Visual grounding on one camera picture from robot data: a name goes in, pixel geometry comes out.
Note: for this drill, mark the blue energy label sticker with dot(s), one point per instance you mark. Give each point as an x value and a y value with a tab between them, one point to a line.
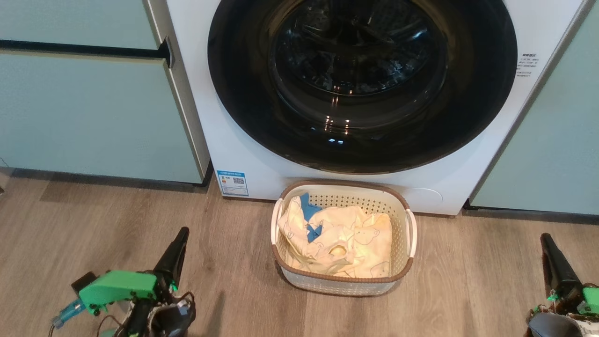
232	183

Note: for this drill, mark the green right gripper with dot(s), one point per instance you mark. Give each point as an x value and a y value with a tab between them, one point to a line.
592	299

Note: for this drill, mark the printed text instruction label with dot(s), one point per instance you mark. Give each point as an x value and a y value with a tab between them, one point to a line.
527	65

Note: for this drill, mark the pale green drawer front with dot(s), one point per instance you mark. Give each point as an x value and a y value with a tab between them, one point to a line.
70	21

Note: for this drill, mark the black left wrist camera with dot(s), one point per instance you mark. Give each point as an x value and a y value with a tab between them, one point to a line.
83	282

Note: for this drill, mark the blue cabinet panel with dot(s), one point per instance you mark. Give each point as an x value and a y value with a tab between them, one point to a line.
552	140

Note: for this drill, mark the round white filter cover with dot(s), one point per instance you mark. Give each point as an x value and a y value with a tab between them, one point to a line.
423	196

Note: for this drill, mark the large pale green cabinet door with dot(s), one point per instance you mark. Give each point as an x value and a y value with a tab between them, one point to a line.
93	117

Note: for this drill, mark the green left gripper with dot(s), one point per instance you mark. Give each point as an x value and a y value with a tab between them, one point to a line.
121	285

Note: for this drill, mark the white front-load washing machine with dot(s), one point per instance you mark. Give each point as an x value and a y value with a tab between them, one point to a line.
243	154

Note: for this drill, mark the round black glass washer door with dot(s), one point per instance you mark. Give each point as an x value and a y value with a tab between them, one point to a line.
355	145

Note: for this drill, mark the cream laundry basket brown rim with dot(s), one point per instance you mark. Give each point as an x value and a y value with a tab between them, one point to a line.
346	286

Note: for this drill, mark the grey cabinet filler panel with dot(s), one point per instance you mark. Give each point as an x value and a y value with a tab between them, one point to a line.
187	107

